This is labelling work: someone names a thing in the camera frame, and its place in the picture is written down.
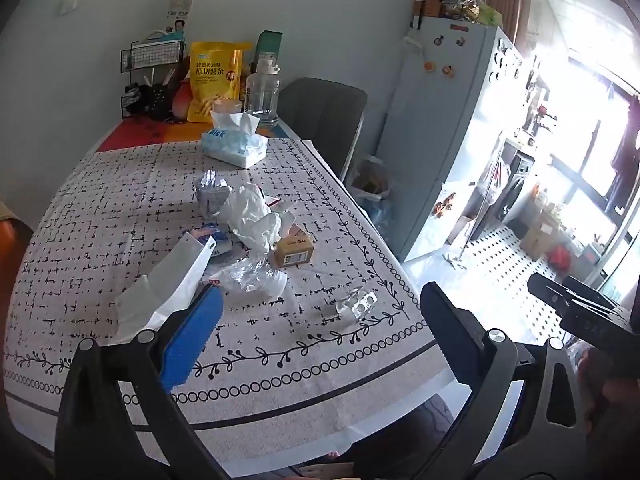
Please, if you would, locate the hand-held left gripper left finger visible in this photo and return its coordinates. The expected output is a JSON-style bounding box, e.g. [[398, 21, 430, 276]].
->
[[55, 286, 226, 480]]

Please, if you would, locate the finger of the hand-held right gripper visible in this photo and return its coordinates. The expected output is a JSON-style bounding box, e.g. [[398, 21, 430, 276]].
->
[[526, 272, 568, 317]]

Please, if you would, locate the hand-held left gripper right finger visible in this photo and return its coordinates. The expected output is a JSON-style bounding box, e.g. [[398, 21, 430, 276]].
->
[[419, 282, 592, 480]]

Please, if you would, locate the trash bin with bag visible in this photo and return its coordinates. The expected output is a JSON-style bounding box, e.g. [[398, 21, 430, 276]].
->
[[345, 155, 397, 203]]

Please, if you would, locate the person's right hand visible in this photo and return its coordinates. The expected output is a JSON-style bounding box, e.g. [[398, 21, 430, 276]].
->
[[575, 347, 633, 411]]

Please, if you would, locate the red floor item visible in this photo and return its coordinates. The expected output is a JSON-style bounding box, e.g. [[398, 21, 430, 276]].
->
[[547, 244, 572, 269]]

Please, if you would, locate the large cardboard box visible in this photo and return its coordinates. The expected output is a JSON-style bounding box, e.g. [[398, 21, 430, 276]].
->
[[519, 214, 562, 262]]

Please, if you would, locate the white paper bag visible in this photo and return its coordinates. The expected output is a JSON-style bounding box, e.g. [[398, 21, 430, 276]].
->
[[115, 232, 217, 342]]

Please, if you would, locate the clear crumpled plastic wrapper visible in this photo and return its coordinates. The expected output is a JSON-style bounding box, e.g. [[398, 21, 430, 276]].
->
[[212, 257, 289, 297]]

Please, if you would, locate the clear empty blister pack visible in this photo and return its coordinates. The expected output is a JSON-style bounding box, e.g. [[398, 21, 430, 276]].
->
[[334, 287, 377, 319]]

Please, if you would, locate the blue white small packet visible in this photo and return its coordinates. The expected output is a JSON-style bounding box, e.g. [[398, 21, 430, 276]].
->
[[187, 225, 235, 262]]

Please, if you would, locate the small brown cardboard box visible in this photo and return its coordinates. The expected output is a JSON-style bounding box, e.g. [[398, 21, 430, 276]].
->
[[271, 235, 316, 269]]

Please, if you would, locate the crumpled silver foil wrapper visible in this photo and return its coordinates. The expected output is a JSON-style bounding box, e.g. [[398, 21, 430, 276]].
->
[[194, 170, 234, 217]]

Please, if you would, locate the red white small wrapper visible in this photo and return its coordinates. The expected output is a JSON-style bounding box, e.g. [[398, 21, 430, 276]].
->
[[264, 195, 302, 237]]

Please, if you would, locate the grey refrigerator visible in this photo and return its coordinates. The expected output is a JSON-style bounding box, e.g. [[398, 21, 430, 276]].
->
[[375, 24, 527, 264]]

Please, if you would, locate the blue white tissue pack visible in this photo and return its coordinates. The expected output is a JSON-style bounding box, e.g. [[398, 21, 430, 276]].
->
[[200, 109, 269, 169]]

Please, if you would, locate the orange red table mat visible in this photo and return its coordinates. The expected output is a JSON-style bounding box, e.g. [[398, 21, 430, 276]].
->
[[95, 116, 287, 154]]

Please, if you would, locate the peach fruit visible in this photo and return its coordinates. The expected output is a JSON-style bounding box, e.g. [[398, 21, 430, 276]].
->
[[172, 84, 194, 122]]

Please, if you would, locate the black pen holder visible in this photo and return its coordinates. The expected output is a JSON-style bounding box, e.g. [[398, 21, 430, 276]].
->
[[144, 85, 177, 122]]

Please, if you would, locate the grey chair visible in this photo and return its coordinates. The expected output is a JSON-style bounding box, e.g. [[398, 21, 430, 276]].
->
[[276, 77, 369, 182]]

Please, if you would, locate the clear plastic water bottle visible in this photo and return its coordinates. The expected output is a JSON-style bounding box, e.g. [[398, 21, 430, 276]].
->
[[243, 57, 281, 129]]

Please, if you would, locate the yellow snack bag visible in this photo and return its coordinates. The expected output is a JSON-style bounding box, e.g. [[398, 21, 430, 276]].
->
[[187, 41, 252, 124]]

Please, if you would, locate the clear bag of snacks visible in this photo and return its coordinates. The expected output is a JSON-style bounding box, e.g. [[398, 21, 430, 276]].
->
[[444, 0, 504, 27]]

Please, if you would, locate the brown curtain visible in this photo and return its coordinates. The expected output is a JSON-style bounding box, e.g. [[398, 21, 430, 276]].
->
[[486, 0, 537, 53]]

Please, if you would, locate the green carton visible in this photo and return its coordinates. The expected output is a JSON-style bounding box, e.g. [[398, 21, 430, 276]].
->
[[256, 30, 285, 63]]

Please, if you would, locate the black wire rack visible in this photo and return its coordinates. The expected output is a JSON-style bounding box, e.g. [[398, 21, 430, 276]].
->
[[120, 40, 184, 121]]

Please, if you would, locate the wall poster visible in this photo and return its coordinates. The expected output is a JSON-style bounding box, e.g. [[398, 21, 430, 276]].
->
[[164, 0, 197, 42]]

